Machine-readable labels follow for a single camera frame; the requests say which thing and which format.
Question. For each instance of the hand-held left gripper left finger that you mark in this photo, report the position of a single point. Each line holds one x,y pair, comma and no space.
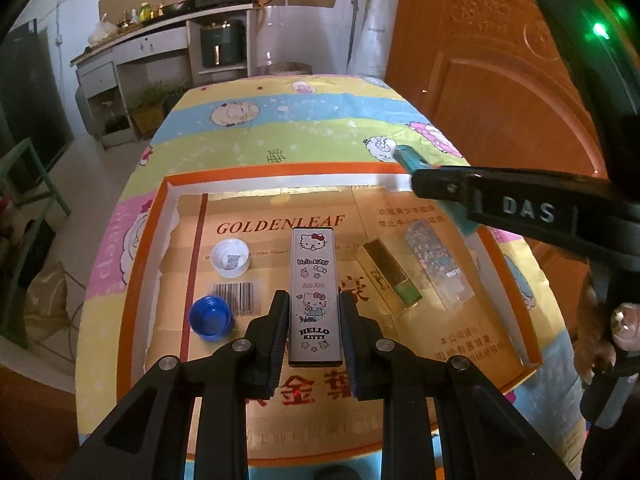
277,340

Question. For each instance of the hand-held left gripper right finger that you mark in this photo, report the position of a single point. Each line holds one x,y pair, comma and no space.
350,350

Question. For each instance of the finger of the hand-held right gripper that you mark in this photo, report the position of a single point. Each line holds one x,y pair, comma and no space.
500,200

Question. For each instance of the white cartoon lighter case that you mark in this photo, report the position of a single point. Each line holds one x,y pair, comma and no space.
316,295

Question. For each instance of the blue bottle cap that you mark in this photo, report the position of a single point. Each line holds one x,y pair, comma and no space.
212,317

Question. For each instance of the small gold box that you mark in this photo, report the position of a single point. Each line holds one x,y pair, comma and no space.
387,272

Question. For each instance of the clear glitter lighter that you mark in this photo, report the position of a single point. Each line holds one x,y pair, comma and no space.
435,260

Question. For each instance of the white bottle cap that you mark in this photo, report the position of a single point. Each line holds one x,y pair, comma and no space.
230,257

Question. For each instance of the teal lighter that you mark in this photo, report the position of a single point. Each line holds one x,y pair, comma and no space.
406,156

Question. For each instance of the orange-rimmed cardboard tray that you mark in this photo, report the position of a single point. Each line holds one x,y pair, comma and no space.
260,230

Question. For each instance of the person's right hand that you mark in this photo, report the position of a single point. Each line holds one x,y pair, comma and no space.
627,322

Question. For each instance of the carved wooden door leaf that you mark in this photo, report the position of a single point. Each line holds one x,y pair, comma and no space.
475,85

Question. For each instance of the white sack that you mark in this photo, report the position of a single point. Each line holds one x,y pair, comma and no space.
380,35

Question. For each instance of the dark leaning pole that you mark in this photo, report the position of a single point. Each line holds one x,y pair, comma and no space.
354,30

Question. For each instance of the potted plant yellow planter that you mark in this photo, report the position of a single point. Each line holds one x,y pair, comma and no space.
150,107

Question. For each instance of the potted plant dark planter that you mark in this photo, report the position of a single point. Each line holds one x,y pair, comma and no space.
177,92

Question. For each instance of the dark green air fryer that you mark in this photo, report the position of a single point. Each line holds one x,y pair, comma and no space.
222,45

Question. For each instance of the grey gas cylinder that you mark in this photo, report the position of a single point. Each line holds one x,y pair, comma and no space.
85,105

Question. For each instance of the white kitchen counter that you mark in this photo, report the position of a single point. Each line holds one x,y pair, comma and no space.
150,42

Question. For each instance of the dark refrigerator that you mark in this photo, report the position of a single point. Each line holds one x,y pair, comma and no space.
35,95

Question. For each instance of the black wok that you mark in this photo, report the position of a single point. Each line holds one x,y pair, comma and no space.
177,6

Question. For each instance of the cooking oil bottle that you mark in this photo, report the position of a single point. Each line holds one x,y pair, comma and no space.
160,7

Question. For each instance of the yellow bottle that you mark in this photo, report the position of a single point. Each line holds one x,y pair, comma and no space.
145,12

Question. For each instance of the white plastic bag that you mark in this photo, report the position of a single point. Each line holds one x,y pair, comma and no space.
102,32

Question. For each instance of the green metal frame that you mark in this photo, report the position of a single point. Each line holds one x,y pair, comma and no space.
50,180

